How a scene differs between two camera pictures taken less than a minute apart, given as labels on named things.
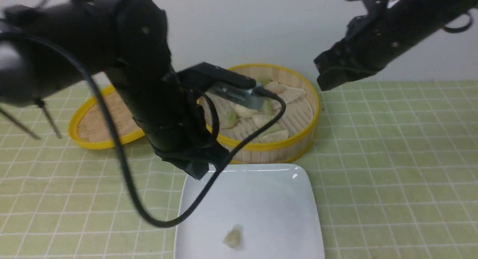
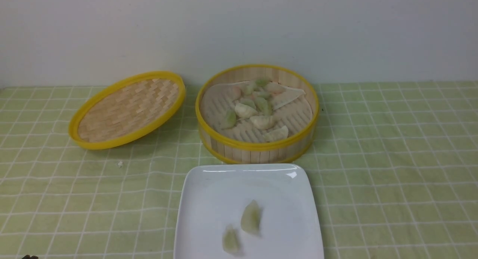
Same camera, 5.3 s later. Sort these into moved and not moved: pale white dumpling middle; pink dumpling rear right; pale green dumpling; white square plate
Moved: pale green dumpling
Not moved: pale white dumpling middle; pink dumpling rear right; white square plate
